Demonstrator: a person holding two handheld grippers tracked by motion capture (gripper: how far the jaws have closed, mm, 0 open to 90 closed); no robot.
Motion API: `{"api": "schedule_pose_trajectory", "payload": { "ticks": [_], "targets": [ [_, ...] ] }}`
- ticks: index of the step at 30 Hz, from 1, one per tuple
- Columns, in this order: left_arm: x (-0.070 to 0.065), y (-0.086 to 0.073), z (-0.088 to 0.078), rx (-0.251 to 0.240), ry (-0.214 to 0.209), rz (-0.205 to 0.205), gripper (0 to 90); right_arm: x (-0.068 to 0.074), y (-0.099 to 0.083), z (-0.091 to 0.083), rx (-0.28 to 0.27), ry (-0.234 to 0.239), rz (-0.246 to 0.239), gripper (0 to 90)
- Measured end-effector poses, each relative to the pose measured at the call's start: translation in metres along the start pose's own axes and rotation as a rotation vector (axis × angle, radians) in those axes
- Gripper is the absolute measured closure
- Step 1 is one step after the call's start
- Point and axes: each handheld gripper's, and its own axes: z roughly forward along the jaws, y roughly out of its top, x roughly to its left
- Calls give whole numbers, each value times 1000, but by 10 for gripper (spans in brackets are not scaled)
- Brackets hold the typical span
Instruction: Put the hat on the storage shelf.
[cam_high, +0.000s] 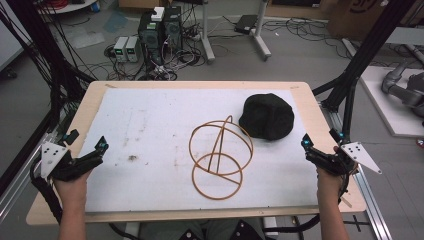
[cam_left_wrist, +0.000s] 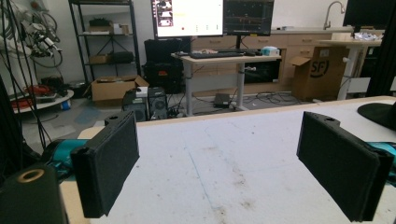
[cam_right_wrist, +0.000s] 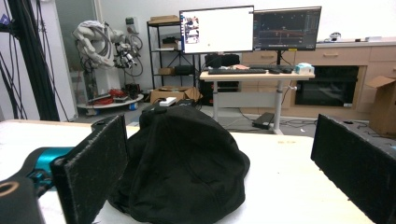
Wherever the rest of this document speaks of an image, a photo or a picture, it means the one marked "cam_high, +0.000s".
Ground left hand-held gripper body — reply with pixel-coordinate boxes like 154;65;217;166
40;141;104;183

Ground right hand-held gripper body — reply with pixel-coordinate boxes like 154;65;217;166
307;141;383;178

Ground black hat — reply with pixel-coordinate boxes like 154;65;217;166
238;92;296;142

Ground tan wire hat stand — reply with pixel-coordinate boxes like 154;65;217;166
188;115;255;201

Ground person's left hand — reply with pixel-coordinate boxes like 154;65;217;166
52;166;94;207

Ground person's right hand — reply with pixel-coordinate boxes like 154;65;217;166
315;145;345;205

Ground white floor platform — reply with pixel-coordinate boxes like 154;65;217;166
359;65;424;138

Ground white table mat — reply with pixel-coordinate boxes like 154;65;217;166
78;87;319;213

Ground grey power supply unit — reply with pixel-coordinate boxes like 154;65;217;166
125;35;141;64
112;36;130;63

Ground large black computer tower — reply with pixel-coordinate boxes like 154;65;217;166
137;12;165;67

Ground white desk leg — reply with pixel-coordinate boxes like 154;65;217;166
199;0;217;65
253;0;272;62

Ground cardboard box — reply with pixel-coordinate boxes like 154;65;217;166
325;0;419;42

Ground person's legs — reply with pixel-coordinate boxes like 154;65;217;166
139;218;268;240

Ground round white table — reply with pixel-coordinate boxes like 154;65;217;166
37;0;98;15

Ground black flat box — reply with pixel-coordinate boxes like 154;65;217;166
233;14;259;35

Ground slim black computer tower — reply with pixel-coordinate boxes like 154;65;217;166
162;5;184;52

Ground white box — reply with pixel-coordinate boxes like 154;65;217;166
150;6;166;23

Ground black sleeved gripper cable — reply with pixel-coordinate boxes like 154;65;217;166
29;155;64;225
337;168;356;205

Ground aluminium rail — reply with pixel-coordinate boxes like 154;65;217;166
0;132;58;224
319;102;394;240

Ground black frame strut with cables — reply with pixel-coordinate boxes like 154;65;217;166
0;0;98;141

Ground black bracket with white dots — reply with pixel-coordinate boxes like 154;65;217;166
229;219;265;240
178;228;202;240

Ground tangle of floor cables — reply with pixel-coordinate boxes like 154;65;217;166
87;19;214;82

